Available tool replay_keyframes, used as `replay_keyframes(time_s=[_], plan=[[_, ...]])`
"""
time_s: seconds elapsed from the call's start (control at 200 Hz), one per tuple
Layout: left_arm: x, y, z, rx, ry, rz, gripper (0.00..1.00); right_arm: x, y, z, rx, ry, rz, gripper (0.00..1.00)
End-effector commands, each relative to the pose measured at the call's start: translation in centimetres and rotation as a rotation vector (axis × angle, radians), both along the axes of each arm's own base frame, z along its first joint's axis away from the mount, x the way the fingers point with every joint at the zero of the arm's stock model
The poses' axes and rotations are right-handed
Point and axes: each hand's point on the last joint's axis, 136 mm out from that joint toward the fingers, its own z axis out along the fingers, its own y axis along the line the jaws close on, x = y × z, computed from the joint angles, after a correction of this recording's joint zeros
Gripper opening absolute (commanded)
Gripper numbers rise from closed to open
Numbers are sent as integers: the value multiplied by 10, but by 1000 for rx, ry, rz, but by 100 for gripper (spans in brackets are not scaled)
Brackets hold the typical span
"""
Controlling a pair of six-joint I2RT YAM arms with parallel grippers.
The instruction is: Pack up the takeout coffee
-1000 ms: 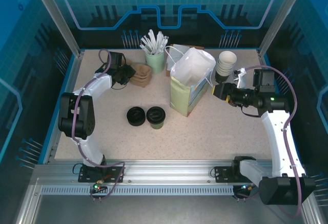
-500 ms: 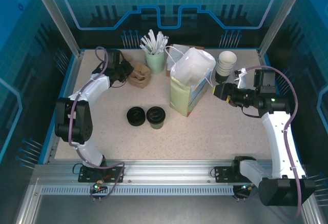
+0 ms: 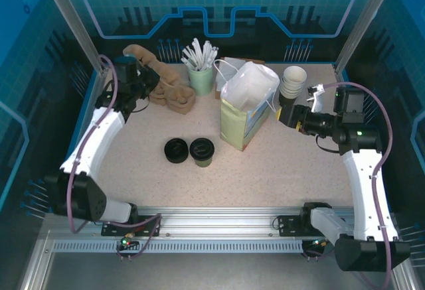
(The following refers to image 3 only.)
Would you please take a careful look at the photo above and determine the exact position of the brown pulp cup carrier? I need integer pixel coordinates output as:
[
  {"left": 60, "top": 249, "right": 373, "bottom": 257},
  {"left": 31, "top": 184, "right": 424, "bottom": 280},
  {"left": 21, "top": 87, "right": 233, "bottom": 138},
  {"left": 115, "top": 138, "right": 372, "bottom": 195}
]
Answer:
[{"left": 122, "top": 44, "right": 182, "bottom": 87}]

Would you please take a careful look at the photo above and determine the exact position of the white and green paper bag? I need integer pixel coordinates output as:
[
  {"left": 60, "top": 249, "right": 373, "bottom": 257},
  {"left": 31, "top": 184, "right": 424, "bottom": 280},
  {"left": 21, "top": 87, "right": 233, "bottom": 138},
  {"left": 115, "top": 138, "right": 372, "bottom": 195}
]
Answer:
[{"left": 214, "top": 59, "right": 282, "bottom": 152}]

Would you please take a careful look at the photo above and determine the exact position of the black plastic cup lid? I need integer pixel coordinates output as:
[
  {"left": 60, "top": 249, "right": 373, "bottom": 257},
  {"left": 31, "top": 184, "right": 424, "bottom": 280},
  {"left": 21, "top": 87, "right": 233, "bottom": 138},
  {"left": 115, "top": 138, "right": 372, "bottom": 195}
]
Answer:
[{"left": 188, "top": 137, "right": 214, "bottom": 161}]

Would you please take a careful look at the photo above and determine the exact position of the stack of paper cups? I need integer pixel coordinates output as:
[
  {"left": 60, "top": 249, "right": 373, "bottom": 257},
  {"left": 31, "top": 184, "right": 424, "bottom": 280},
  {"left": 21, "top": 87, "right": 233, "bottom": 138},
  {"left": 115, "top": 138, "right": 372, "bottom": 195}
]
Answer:
[{"left": 277, "top": 65, "right": 308, "bottom": 110}]

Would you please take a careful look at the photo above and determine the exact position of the mint green straw holder cup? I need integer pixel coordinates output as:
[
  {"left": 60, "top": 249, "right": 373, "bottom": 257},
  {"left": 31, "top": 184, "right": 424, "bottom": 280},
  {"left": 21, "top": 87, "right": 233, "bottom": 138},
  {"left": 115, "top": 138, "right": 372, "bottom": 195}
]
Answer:
[{"left": 187, "top": 60, "right": 214, "bottom": 98}]

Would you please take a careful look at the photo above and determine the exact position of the aluminium frame post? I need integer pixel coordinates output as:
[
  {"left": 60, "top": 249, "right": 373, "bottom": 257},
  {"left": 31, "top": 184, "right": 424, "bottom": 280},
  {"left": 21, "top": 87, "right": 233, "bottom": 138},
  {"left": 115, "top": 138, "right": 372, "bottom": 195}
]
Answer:
[
  {"left": 333, "top": 0, "right": 394, "bottom": 75},
  {"left": 36, "top": 0, "right": 110, "bottom": 75}
]

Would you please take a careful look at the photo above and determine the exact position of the small lit cable connector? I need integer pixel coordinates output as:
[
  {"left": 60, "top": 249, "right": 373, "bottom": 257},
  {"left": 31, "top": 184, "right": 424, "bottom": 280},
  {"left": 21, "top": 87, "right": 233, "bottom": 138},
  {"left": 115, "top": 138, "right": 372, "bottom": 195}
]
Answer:
[
  {"left": 308, "top": 236, "right": 333, "bottom": 251},
  {"left": 115, "top": 235, "right": 140, "bottom": 253}
]

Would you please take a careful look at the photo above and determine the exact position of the aluminium mounting rail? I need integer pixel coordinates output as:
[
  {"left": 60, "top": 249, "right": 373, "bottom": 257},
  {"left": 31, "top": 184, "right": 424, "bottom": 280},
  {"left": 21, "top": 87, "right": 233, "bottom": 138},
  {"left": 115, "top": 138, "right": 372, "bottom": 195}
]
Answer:
[{"left": 42, "top": 206, "right": 398, "bottom": 240}]

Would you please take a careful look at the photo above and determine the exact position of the slotted grey cable tray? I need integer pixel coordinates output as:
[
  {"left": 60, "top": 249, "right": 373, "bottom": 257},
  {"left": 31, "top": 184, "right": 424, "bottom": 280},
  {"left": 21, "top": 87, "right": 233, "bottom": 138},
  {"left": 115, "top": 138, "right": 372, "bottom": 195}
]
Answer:
[{"left": 51, "top": 240, "right": 315, "bottom": 254}]

